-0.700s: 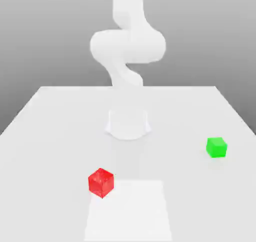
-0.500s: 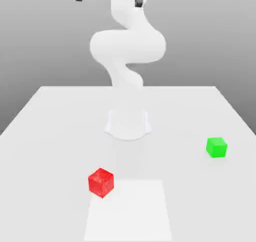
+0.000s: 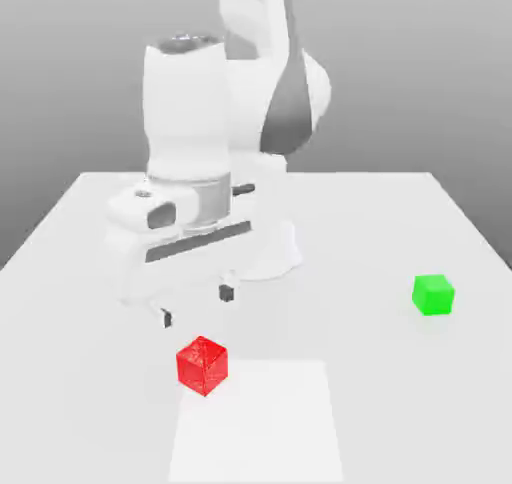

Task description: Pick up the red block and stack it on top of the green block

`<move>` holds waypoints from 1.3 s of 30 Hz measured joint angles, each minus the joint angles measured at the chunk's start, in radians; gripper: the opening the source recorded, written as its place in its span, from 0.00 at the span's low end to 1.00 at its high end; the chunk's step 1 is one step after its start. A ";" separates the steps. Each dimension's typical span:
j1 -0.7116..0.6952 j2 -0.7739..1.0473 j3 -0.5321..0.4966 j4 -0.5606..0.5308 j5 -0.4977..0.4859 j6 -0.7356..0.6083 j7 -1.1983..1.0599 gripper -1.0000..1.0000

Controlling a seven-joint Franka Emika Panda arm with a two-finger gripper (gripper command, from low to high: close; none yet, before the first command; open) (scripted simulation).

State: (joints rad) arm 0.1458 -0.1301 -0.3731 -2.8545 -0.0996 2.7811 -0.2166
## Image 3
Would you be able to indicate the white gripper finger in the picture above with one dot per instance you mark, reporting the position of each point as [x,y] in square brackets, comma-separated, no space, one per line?
[163,314]
[226,288]

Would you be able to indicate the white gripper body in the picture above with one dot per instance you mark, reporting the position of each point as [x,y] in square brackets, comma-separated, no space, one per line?
[188,264]

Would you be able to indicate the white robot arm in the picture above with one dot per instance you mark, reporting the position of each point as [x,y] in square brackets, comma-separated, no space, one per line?
[184,104]

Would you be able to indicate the small red cube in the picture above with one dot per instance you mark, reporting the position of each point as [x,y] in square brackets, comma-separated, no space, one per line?
[202,366]

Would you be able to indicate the small green cube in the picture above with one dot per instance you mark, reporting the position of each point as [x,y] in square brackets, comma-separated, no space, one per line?
[433,294]

